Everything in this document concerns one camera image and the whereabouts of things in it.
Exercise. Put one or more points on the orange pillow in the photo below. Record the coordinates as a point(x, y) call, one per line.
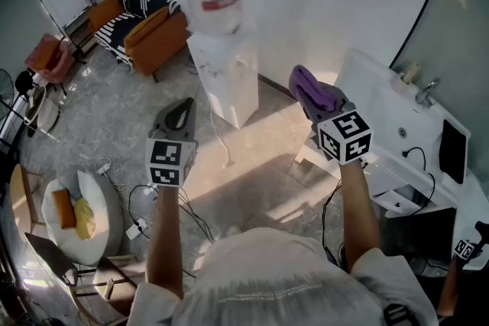
point(64, 210)

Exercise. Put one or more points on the person's left forearm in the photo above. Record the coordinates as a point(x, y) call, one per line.
point(166, 233)

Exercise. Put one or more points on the white bean bag chair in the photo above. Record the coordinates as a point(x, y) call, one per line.
point(103, 225)

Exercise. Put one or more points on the white sink cabinet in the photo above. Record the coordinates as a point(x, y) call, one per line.
point(382, 114)

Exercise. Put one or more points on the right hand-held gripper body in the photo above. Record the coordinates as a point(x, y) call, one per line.
point(344, 137)

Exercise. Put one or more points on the yellow cloth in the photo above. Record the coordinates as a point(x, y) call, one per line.
point(85, 219)

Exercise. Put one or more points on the person's right forearm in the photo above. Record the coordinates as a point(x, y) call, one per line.
point(357, 210)

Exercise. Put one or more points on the black-white striped blanket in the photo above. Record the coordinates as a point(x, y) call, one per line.
point(111, 30)

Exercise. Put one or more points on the small wooden box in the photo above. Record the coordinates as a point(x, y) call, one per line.
point(409, 73)

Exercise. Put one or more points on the round wooden table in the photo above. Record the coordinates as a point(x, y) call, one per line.
point(17, 198)

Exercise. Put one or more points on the orange sofa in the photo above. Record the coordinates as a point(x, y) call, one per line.
point(160, 46)

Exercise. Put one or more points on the another person's forearm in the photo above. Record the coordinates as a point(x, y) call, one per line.
point(449, 290)

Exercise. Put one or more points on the wooden shelf rack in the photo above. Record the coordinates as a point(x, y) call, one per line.
point(78, 30)

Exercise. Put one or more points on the white power strip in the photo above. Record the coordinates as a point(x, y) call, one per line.
point(135, 229)

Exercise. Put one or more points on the white round stool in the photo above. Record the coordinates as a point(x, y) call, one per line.
point(49, 116)

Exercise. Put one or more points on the person's white t-shirt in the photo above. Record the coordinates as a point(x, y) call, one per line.
point(267, 278)

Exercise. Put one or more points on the chrome faucet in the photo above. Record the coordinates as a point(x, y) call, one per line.
point(426, 93)

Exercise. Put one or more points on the orange cushion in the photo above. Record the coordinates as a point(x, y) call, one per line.
point(147, 26)
point(103, 11)

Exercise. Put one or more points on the black standing fan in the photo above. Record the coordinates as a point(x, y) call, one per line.
point(4, 91)

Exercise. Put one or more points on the black bag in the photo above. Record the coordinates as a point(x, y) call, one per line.
point(23, 82)

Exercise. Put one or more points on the pink armchair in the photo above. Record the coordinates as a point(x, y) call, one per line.
point(47, 57)

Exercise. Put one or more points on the purple fleece cloth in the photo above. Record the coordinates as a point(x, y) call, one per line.
point(309, 88)

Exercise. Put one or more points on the beige hat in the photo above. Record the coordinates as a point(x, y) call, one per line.
point(37, 99)

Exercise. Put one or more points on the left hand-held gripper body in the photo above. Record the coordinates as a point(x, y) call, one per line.
point(172, 160)

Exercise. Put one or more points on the person's left shoe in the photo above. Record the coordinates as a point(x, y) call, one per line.
point(234, 231)

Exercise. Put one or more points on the white water dispenser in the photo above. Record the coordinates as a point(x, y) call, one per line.
point(225, 80)

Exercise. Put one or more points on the white charger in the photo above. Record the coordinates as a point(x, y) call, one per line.
point(104, 167)

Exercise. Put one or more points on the black chair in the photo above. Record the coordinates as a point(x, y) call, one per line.
point(49, 255)

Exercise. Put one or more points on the black tablet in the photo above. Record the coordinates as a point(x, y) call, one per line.
point(452, 152)

